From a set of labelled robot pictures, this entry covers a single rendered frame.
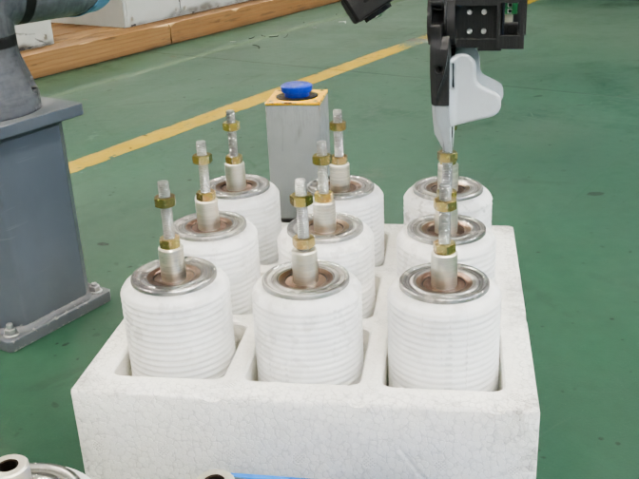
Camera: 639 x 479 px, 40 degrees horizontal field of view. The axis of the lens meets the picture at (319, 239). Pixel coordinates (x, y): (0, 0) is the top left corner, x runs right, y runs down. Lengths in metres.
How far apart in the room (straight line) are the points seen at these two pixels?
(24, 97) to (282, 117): 0.34
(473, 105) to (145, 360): 0.36
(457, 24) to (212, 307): 0.32
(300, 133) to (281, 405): 0.46
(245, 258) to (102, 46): 2.37
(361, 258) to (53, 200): 0.54
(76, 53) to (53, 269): 1.91
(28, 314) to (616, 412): 0.77
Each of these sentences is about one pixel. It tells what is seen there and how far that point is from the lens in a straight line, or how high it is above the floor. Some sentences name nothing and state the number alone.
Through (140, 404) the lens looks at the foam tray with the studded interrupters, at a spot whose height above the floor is 0.17.
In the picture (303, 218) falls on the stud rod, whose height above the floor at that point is 0.31.
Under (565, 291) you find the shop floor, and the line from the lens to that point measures 1.32.
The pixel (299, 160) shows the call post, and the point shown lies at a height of 0.24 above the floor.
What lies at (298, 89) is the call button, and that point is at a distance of 1.10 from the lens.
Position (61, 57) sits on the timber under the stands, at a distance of 3.08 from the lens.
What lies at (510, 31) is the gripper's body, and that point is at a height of 0.44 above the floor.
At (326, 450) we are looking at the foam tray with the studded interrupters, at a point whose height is 0.13.
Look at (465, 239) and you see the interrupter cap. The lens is 0.82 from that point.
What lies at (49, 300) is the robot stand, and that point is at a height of 0.04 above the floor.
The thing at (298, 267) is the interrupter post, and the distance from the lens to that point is 0.74.
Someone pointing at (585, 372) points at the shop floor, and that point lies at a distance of 1.12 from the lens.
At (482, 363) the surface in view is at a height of 0.20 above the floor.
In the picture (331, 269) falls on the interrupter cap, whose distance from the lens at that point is 0.77.
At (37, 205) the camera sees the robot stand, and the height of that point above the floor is 0.18.
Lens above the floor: 0.57
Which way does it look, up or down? 23 degrees down
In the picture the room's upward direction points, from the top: 3 degrees counter-clockwise
